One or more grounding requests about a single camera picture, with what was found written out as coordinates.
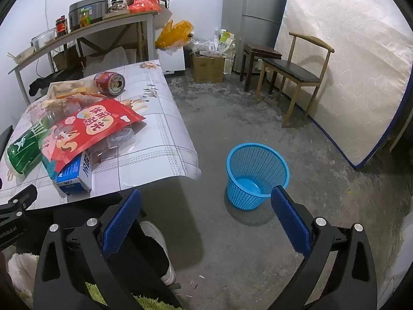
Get clear glass container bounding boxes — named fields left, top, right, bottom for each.
left=31, top=29, right=57, bottom=48

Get clear green plastic bottle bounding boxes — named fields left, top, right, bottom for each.
left=6, top=99, right=84, bottom=175

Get white plastic bags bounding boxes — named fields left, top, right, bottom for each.
left=188, top=29, right=226, bottom=57

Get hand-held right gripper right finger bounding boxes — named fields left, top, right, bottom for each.
left=268, top=185, right=378, bottom=310

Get blue plastic wastebasket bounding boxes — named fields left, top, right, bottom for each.
left=226, top=143, right=290, bottom=210

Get cardboard box with plastic bags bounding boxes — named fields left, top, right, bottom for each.
left=190, top=53, right=225, bottom=84

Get green fuzzy clothing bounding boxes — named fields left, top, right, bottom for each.
left=84, top=282, right=183, bottom=310

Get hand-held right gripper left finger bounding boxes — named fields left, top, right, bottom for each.
left=33, top=188, right=184, bottom=310

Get red tin can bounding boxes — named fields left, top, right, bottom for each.
left=94, top=71, right=125, bottom=97

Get red snack bag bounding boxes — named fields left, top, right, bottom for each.
left=41, top=98, right=146, bottom=180

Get yellow plastic bag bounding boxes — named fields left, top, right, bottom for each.
left=155, top=20, right=195, bottom=50

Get wooden chair with dark seat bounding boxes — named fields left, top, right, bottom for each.
left=255, top=32, right=335, bottom=128

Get red jar with dark lid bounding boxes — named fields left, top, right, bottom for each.
left=55, top=17, right=68, bottom=37

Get black pants leg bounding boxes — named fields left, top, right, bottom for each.
left=139, top=232, right=170, bottom=276

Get table with floral tablecloth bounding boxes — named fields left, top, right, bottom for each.
left=0, top=60, right=202, bottom=212

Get white shoe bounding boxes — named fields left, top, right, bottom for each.
left=140, top=221, right=176, bottom=285

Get clear plastic wrapper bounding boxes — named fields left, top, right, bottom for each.
left=92, top=125, right=137, bottom=164

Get white fluffy blanket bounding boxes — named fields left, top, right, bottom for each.
left=7, top=252, right=41, bottom=299

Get floral ceramic bowl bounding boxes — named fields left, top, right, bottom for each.
left=13, top=47, right=35, bottom=64

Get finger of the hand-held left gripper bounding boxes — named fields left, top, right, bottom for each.
left=0, top=184, right=38, bottom=214

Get cardboard box under desk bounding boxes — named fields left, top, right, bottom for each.
left=53, top=43, right=81, bottom=72

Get grey refrigerator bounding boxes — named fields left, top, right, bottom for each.
left=223, top=0, right=292, bottom=73

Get dark wooden stool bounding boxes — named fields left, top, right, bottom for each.
left=239, top=43, right=283, bottom=92

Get grey rice cooker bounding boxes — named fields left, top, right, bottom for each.
left=69, top=0, right=109, bottom=32

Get blue white carton box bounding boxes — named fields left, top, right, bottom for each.
left=55, top=149, right=92, bottom=195

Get green white carton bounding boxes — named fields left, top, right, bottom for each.
left=218, top=30, right=236, bottom=54

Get black cloth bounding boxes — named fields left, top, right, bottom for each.
left=28, top=71, right=85, bottom=97

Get orange red plastic bag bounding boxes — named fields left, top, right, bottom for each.
left=127, top=0, right=162, bottom=15

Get clear red yellow snack pack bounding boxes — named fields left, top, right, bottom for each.
left=57, top=91, right=104, bottom=103

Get dark grey furniture panel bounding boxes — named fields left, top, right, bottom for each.
left=389, top=103, right=413, bottom=156

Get cream quilted mattress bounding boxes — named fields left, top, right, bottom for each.
left=274, top=0, right=413, bottom=169

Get clear bag of dried food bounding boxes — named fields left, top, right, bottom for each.
left=108, top=0, right=129, bottom=13

